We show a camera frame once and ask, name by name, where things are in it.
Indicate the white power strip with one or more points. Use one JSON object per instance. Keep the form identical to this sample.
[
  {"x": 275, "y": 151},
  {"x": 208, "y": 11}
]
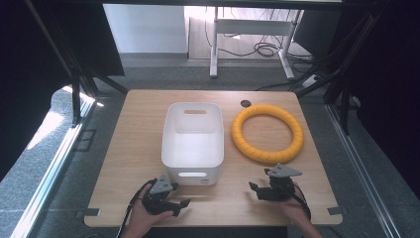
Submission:
[{"x": 311, "y": 81}]

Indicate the person's left hand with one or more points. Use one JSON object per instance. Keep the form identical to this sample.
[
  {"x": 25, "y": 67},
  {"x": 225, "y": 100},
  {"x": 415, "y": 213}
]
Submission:
[{"x": 142, "y": 219}]

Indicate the person's right hand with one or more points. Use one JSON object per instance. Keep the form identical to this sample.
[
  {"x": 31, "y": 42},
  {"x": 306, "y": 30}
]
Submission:
[{"x": 295, "y": 210}]

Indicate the black curtain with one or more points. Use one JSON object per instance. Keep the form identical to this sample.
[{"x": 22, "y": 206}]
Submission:
[
  {"x": 26, "y": 66},
  {"x": 389, "y": 82}
]

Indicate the white desk frame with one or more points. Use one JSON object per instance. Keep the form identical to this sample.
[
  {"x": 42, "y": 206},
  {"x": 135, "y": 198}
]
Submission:
[{"x": 214, "y": 49}]

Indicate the white plastic storage bin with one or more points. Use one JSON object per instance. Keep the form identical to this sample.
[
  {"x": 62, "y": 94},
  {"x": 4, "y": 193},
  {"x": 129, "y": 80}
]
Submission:
[{"x": 193, "y": 145}]

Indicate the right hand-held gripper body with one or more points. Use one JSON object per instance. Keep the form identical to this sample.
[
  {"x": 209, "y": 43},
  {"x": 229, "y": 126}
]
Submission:
[{"x": 279, "y": 188}]

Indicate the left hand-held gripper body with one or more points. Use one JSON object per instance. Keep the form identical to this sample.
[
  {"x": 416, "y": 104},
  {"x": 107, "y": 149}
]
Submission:
[{"x": 155, "y": 198}]

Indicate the silver metal rail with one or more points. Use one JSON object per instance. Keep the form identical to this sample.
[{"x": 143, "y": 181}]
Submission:
[
  {"x": 360, "y": 172},
  {"x": 56, "y": 172}
]

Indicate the black metal stand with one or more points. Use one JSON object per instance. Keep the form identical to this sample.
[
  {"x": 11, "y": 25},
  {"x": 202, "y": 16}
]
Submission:
[
  {"x": 343, "y": 72},
  {"x": 76, "y": 92}
]

